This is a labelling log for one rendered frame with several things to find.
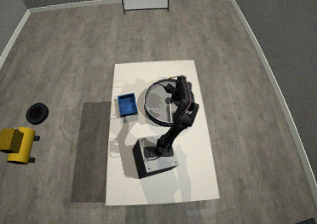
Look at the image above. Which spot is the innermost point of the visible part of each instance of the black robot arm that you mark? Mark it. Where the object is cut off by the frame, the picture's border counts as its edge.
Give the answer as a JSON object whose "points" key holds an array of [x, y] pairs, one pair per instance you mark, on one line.
{"points": [[181, 90]]}

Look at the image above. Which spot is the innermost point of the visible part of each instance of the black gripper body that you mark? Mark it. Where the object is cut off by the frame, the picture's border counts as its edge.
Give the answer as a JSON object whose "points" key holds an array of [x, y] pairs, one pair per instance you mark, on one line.
{"points": [[177, 101]]}

